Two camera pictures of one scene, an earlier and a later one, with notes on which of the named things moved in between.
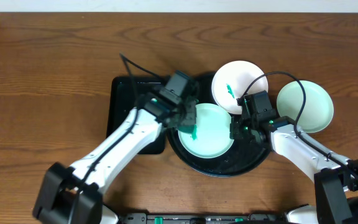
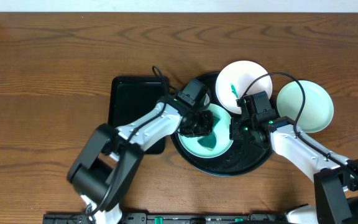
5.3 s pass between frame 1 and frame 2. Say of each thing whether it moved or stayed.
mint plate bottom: stayed
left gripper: moved
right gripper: stayed
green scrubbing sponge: moved
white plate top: stayed
